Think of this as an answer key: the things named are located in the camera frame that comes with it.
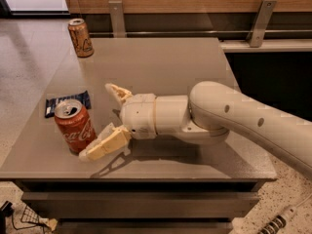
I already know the white power strip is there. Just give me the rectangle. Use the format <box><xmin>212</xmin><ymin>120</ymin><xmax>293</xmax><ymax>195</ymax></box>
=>
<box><xmin>257</xmin><ymin>193</ymin><xmax>312</xmax><ymax>234</ymax></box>

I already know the metal bracket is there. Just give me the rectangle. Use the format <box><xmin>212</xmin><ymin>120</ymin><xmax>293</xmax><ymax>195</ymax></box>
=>
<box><xmin>108</xmin><ymin>0</ymin><xmax>127</xmax><ymax>38</ymax></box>
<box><xmin>248</xmin><ymin>0</ymin><xmax>277</xmax><ymax>48</ymax></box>

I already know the right metal bracket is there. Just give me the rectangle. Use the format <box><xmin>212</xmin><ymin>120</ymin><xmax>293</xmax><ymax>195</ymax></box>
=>
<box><xmin>248</xmin><ymin>0</ymin><xmax>277</xmax><ymax>48</ymax></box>

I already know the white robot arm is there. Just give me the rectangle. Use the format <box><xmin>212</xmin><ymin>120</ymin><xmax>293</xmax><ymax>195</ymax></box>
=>
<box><xmin>79</xmin><ymin>81</ymin><xmax>312</xmax><ymax>176</ymax></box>

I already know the metal rail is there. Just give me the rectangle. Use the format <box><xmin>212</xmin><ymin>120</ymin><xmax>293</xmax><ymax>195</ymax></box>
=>
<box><xmin>90</xmin><ymin>28</ymin><xmax>312</xmax><ymax>39</ymax></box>

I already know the orange soda can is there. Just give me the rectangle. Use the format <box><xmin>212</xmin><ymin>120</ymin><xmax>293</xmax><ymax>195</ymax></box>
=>
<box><xmin>68</xmin><ymin>19</ymin><xmax>94</xmax><ymax>58</ymax></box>

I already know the blue snack bar wrapper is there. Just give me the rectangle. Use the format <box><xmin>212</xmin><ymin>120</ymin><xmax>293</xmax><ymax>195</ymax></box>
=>
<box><xmin>44</xmin><ymin>90</ymin><xmax>93</xmax><ymax>119</ymax></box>

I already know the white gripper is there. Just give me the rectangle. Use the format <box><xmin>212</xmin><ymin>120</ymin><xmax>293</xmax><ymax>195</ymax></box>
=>
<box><xmin>79</xmin><ymin>83</ymin><xmax>157</xmax><ymax>162</ymax></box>

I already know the red coca-cola can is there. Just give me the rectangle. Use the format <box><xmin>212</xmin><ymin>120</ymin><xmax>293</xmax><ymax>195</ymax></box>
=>
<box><xmin>55</xmin><ymin>99</ymin><xmax>97</xmax><ymax>155</ymax></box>

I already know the black wire rack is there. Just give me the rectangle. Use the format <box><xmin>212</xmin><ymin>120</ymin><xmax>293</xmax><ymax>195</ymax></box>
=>
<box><xmin>11</xmin><ymin>205</ymin><xmax>46</xmax><ymax>230</ymax></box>

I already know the left metal bracket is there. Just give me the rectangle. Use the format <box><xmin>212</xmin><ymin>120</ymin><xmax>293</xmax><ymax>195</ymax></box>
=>
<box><xmin>108</xmin><ymin>0</ymin><xmax>127</xmax><ymax>38</ymax></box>

